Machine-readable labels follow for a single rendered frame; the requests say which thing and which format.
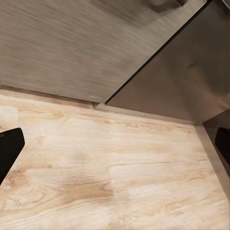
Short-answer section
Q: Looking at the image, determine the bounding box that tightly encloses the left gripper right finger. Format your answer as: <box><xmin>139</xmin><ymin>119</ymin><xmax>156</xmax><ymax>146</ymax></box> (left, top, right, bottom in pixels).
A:
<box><xmin>215</xmin><ymin>127</ymin><xmax>230</xmax><ymax>166</ymax></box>

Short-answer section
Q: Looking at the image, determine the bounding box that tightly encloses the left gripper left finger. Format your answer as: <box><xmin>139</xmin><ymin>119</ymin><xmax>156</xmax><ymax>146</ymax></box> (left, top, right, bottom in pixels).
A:
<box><xmin>0</xmin><ymin>127</ymin><xmax>25</xmax><ymax>185</ymax></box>

